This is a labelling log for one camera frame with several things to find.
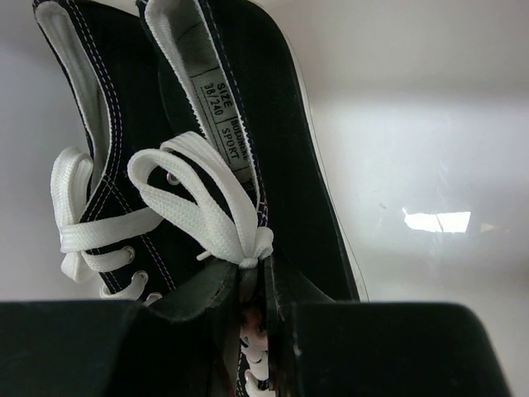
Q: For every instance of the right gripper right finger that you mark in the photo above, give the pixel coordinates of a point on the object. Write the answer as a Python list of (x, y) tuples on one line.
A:
[(465, 333)]

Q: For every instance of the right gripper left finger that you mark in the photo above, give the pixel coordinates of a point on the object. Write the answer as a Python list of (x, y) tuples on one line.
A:
[(185, 344)]

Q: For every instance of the black sneaker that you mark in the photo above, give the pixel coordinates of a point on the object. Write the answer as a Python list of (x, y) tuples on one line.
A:
[(244, 86), (105, 228)]

